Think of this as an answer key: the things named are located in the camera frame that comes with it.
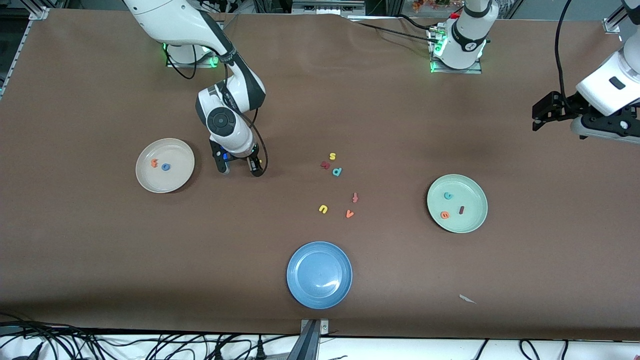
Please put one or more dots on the aluminium frame profile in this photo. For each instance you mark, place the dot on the aluminium frame profile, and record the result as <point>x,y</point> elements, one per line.
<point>612,25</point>

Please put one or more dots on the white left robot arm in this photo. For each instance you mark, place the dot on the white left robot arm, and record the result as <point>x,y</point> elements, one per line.
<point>467,35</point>

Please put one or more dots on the black power plug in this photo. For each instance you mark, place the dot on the black power plug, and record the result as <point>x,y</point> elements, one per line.
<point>260,351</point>
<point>218,352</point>

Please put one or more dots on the aluminium frame rail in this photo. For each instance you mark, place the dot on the aluminium frame rail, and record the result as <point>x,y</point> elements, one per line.
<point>39,14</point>

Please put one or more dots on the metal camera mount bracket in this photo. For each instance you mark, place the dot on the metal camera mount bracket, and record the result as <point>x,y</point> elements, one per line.
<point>311,345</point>

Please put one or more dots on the pale green plate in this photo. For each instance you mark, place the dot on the pale green plate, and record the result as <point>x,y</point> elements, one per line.
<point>472,200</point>

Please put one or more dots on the brown beige plate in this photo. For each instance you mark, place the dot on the brown beige plate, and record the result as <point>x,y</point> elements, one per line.
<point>170,181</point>

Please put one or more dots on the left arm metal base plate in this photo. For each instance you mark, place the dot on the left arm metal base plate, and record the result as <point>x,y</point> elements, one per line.
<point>472,71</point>

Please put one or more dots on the grey metal box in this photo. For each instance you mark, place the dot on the grey metal box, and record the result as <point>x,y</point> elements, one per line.
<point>325,7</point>

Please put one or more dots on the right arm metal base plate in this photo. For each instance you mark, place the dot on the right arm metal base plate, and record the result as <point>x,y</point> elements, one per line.
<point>192,65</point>

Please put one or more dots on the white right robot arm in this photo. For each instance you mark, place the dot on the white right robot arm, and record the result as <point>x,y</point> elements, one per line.
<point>220,120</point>

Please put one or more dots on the orange flower decoration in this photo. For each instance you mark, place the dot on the orange flower decoration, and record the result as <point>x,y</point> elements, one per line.
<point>430,4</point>

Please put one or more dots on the brown table cover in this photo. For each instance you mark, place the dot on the brown table cover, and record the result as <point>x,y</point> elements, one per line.
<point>320,100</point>

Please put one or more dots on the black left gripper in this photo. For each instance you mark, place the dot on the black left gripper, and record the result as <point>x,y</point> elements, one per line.
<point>566,106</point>

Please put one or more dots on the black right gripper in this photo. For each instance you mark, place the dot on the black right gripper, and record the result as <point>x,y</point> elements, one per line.
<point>253,160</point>

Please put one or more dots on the white paper scrap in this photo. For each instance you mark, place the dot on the white paper scrap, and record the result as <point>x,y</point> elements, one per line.
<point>466,298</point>

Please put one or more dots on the blue plate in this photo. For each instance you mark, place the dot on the blue plate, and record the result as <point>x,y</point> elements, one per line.
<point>319,275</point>

